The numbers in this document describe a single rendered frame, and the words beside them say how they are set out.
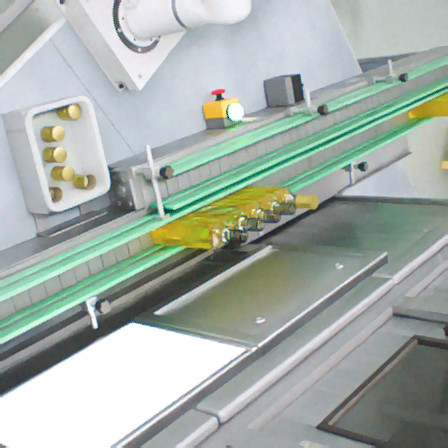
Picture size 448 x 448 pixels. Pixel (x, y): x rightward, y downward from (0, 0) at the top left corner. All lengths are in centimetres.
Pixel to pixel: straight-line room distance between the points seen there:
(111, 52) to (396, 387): 96
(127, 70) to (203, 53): 36
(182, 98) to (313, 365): 91
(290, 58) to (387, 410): 138
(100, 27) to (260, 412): 92
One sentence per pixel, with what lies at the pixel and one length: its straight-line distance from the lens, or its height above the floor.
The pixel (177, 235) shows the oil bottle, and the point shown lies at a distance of 160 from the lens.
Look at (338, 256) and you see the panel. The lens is 166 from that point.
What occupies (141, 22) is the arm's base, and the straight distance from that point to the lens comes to 167.
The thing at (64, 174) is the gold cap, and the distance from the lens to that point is 160.
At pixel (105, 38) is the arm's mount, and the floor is 83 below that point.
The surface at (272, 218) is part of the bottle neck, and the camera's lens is 158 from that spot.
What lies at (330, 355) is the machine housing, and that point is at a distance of 129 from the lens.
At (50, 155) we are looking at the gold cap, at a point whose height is 80.
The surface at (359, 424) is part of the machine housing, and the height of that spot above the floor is 156.
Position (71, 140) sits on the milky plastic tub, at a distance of 166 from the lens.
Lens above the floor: 212
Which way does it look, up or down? 42 degrees down
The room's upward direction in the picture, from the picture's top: 94 degrees clockwise
